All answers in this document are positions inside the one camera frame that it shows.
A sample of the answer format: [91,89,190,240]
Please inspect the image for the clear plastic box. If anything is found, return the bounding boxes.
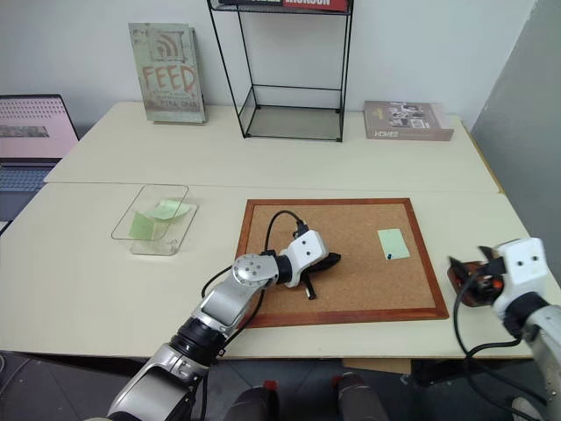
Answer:
[110,183,200,257]

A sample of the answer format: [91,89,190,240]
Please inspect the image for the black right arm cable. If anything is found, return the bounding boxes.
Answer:
[452,262,550,407]

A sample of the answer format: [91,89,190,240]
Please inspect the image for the pale green sticky note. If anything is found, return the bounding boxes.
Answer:
[377,227,412,261]

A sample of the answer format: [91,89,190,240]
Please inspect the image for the grey FEED book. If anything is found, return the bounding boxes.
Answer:
[127,22,208,125]

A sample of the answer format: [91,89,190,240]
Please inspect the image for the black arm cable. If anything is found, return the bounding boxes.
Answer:
[452,262,550,407]
[200,210,309,367]

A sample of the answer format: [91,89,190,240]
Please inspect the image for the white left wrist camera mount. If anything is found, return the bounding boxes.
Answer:
[280,231,330,289]

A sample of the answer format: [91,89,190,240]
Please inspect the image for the wood-framed cork board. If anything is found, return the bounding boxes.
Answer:
[234,197,451,330]

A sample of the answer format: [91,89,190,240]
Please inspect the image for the black wire shelf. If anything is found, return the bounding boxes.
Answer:
[206,0,356,144]

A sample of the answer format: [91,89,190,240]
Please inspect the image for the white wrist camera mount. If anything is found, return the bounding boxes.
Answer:
[489,237,550,325]
[280,231,330,289]

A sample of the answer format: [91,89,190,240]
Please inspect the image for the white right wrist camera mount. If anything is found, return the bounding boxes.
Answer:
[489,237,550,325]

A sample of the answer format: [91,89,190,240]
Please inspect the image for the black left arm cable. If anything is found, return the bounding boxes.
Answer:
[200,210,309,367]

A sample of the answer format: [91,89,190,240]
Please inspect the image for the flat green sticky note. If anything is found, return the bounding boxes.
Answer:
[146,199,192,221]

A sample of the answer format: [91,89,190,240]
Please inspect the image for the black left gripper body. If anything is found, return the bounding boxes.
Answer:
[299,256,333,282]

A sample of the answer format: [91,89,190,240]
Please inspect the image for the bent green sticky note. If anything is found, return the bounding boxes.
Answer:
[129,210,160,241]

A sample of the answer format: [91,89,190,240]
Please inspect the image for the grey laptop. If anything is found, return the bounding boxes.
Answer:
[0,92,82,223]

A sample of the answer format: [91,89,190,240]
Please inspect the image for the brown wooden tray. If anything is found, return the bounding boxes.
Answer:
[445,260,500,309]

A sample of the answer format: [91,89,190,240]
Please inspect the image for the black under-table bracket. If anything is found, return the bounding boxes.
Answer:
[410,358,535,388]

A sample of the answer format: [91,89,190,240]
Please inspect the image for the dark rounded shape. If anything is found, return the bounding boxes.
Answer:
[330,371,389,421]
[227,379,281,421]

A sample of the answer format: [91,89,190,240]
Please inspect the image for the grey partition panel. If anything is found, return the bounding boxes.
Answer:
[470,0,561,308]

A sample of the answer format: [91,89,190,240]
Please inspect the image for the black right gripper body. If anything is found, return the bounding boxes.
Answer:
[473,257,508,300]

